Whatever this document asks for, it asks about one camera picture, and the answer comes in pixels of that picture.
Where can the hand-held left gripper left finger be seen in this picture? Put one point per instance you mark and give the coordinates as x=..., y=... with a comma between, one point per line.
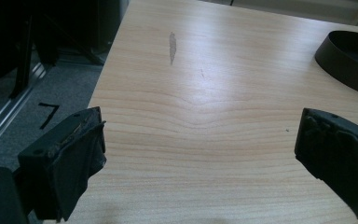
x=65, y=165

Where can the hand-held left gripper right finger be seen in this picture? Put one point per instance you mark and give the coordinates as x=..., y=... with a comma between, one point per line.
x=338, y=149

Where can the black round tray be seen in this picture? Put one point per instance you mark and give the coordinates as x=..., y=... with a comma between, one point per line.
x=349, y=59

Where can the black metal stand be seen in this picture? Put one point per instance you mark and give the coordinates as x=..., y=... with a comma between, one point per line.
x=23, y=59

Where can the metal floor rail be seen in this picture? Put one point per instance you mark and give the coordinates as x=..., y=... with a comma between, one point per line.
x=7, y=112

